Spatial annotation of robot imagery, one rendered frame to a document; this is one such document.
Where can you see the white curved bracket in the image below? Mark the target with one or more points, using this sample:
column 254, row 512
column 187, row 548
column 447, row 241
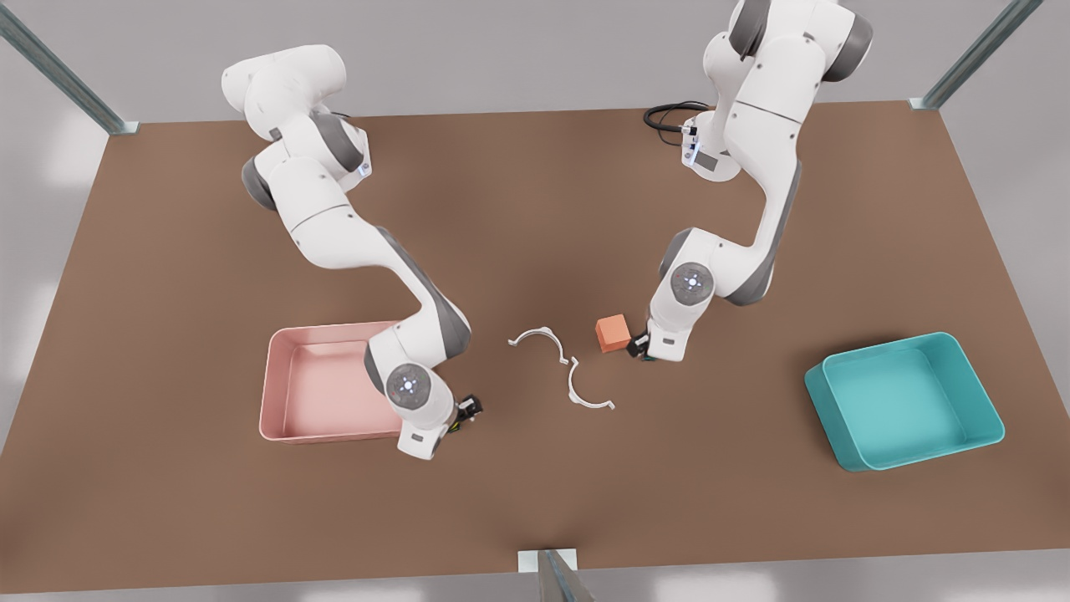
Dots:
column 577, row 393
column 543, row 336

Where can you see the blue storage box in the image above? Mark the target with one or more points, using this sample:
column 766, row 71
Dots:
column 907, row 401

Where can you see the red cube button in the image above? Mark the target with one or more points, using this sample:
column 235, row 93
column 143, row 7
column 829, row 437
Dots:
column 613, row 333

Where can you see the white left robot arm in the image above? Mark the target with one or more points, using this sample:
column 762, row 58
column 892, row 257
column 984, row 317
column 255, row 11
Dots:
column 769, row 100

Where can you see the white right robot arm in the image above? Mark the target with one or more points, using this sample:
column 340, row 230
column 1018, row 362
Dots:
column 334, row 234

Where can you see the pink storage box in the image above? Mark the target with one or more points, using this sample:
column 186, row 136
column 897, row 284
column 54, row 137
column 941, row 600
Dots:
column 322, row 385

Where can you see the silver frame post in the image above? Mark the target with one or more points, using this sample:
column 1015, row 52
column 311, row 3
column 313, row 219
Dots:
column 556, row 577
column 974, row 54
column 63, row 79

